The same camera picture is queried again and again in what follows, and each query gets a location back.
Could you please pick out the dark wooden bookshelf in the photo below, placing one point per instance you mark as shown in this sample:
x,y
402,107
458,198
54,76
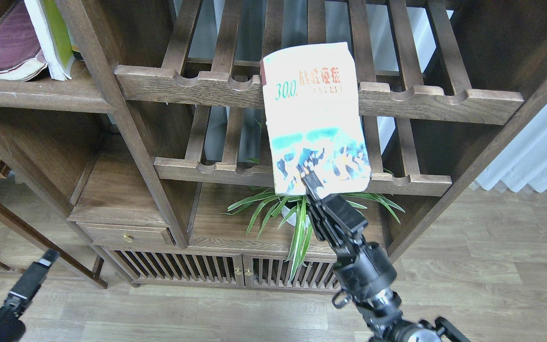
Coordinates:
x,y
145,140

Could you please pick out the yellow green book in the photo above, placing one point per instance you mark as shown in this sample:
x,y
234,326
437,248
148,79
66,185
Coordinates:
x,y
53,36

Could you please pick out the white blue 300 book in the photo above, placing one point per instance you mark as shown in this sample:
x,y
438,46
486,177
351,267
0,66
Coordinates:
x,y
312,116

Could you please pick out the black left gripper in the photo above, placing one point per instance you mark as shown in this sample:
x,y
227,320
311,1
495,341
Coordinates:
x,y
12,328

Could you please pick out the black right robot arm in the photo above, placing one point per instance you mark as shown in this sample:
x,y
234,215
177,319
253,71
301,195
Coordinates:
x,y
387,324

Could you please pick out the green spider plant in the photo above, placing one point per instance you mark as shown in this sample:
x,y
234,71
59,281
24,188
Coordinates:
x,y
297,228

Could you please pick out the maroon book white characters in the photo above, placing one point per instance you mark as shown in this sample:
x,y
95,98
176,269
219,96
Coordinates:
x,y
21,56

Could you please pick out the wooden furniture at left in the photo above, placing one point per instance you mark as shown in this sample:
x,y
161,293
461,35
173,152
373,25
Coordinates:
x,y
12,213

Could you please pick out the upright book on shelf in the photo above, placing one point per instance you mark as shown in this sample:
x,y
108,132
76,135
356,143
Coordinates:
x,y
75,49

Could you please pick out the brass drawer knob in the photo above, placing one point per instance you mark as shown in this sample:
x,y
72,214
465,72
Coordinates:
x,y
127,238

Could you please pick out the white curtain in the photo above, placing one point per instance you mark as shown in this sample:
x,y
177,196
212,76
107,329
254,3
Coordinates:
x,y
523,163

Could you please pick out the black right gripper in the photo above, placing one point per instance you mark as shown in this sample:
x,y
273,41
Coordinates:
x,y
362,269

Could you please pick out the white plant pot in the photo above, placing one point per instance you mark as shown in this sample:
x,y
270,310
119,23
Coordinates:
x,y
290,214

